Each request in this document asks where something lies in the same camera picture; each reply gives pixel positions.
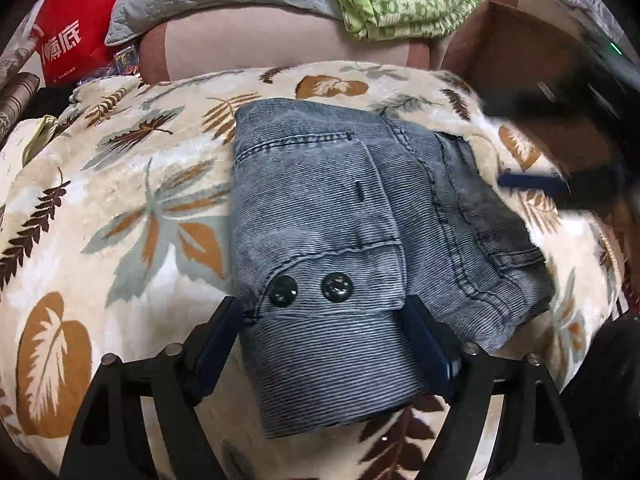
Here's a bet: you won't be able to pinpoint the red bag with white text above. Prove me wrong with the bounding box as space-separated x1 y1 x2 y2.
35 0 116 87

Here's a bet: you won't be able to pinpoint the cream leaf-print fleece blanket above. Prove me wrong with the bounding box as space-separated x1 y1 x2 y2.
1 62 624 479

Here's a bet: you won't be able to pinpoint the pink and brown bedsheet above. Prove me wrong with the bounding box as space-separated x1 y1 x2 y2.
139 6 431 84

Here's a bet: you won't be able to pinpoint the grey-blue denim pants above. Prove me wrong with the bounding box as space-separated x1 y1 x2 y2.
230 99 554 438

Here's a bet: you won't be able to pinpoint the white pillow with green trim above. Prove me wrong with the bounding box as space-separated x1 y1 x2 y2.
1 115 58 203

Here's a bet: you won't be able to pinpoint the brown striped floral quilt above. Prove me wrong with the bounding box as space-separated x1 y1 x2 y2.
0 27 41 146

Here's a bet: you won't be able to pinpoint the small colourful packet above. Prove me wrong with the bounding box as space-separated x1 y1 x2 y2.
74 44 144 86

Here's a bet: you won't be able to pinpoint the green patterned folded cloth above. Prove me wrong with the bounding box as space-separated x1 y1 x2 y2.
314 0 485 42

